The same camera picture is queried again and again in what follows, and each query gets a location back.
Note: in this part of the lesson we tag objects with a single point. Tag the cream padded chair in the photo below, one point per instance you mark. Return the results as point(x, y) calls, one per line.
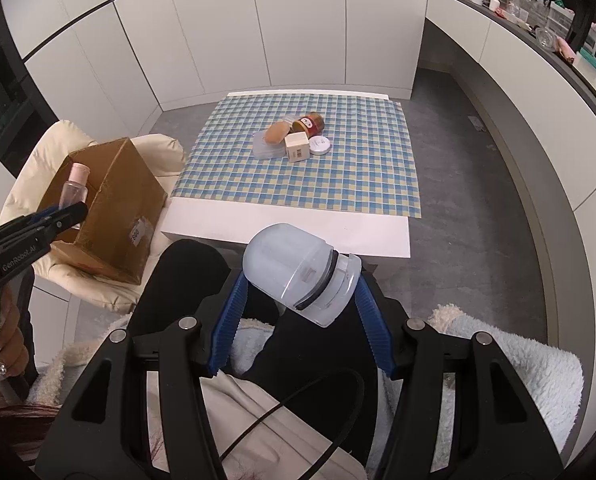
point(53, 142)

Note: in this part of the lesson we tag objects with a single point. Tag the brown cardboard box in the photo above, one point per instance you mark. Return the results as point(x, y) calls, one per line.
point(123, 200)

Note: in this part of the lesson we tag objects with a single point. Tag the clear glass bowl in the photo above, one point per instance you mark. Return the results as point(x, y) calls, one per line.
point(546, 37)

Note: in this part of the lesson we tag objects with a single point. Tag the person's left hand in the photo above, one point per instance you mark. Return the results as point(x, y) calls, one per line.
point(10, 330)

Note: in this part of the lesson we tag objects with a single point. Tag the black trousers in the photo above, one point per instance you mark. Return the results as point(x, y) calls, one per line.
point(188, 280)

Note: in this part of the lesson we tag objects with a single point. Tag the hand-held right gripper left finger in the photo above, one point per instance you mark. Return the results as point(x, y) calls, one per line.
point(228, 320)

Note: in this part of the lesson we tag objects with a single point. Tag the white fluffy fleece jacket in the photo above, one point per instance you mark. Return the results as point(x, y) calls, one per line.
point(517, 370)

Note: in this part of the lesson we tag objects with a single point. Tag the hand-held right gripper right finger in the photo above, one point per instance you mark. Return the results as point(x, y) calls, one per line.
point(372, 320)

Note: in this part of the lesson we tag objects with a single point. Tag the clear oval plastic case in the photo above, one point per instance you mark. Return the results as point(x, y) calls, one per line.
point(267, 149)

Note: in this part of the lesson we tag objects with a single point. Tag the jar with yellow lid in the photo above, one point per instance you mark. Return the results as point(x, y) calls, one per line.
point(308, 122)

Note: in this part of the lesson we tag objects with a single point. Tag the white drawer organiser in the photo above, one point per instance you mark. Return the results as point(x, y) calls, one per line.
point(560, 20)

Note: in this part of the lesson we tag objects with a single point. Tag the white domed plastic case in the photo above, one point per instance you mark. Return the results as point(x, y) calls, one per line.
point(288, 265)

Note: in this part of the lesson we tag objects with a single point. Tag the small white carton box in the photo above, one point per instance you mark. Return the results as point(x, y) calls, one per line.
point(298, 147)

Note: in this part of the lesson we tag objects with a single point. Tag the beige garment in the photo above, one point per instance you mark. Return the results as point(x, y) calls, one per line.
point(278, 440)

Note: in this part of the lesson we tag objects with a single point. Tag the blue yellow checkered tablecloth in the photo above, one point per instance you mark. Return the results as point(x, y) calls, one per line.
point(353, 170)

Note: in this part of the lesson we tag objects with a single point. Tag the small clear bottle pink cap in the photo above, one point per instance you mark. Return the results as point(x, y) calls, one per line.
point(73, 190)

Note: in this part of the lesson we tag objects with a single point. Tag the black glass cabinet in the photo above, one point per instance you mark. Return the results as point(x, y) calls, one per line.
point(3, 95)

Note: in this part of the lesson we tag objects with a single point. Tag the dark countertop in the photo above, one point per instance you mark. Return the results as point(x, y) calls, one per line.
point(527, 30)

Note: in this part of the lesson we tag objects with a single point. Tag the white round lid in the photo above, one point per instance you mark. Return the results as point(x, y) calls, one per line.
point(319, 146)

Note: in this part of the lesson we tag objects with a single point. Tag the metal floor plate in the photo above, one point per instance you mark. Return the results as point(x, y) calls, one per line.
point(476, 123)

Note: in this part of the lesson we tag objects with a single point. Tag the white table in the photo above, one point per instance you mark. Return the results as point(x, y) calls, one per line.
point(278, 232)

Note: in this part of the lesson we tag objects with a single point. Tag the brown makeup puff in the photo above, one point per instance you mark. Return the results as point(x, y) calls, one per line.
point(278, 132)

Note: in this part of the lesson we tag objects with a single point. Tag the clear acrylic organiser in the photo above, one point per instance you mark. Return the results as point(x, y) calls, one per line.
point(525, 10)

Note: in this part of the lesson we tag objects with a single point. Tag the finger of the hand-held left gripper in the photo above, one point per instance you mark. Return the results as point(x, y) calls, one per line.
point(63, 220)
point(45, 211)

